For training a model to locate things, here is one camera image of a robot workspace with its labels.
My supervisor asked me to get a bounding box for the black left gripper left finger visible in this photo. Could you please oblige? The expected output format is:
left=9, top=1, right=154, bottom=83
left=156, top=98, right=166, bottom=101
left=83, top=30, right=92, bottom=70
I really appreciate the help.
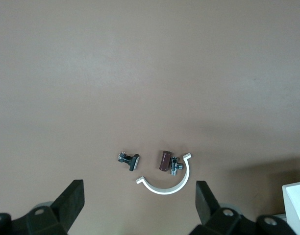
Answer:
left=0, top=179, right=86, bottom=235

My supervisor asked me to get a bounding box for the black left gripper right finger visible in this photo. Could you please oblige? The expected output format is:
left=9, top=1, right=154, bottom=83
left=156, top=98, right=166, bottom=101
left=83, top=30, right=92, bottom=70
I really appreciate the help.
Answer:
left=194, top=180, right=298, bottom=235

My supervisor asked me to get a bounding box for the white cabinet drawer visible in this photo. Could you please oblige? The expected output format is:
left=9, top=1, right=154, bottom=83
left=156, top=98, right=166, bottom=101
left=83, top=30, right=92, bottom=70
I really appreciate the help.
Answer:
left=281, top=180, right=300, bottom=235

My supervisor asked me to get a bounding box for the white curved pipe clamp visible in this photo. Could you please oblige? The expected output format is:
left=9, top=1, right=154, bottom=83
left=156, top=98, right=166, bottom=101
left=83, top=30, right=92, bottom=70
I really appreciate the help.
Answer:
left=135, top=152, right=192, bottom=196

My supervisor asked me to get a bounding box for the chrome valve fitting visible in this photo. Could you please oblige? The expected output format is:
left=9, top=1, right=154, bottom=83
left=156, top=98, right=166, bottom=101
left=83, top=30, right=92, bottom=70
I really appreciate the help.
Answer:
left=169, top=156, right=184, bottom=177

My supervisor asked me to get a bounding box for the brown cylinder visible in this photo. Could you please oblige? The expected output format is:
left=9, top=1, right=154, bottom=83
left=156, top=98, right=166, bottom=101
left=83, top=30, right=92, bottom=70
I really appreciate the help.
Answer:
left=158, top=150, right=172, bottom=173

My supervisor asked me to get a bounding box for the black square switch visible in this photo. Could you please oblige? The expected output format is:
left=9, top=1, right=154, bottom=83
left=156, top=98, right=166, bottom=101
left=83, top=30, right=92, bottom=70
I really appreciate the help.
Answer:
left=117, top=151, right=141, bottom=172

